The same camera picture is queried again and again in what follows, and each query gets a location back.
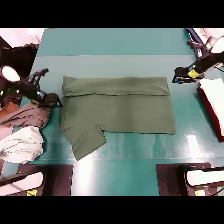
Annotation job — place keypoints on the pale pink garment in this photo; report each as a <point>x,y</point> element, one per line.
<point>4,132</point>

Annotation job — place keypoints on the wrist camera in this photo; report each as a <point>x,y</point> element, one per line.
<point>196,48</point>
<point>37,76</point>

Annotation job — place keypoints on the white garment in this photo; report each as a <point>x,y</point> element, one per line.
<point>213,95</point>

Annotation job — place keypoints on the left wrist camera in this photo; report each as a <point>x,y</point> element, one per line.
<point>37,76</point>

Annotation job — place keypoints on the heap of clothes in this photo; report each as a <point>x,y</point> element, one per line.
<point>198,35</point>

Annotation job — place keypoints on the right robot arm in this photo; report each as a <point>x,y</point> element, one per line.
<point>213,58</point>

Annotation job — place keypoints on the olive green T-shirt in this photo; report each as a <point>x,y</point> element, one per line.
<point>126,106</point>

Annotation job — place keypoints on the off-white garment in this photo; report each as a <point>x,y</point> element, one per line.
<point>23,143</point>

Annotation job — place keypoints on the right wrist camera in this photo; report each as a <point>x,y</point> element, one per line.
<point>196,48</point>

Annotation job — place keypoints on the brown garment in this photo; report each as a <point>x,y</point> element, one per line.
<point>30,115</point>

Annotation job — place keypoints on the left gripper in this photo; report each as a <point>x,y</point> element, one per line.
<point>49,100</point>

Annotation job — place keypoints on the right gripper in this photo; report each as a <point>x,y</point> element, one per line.
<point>185,74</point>

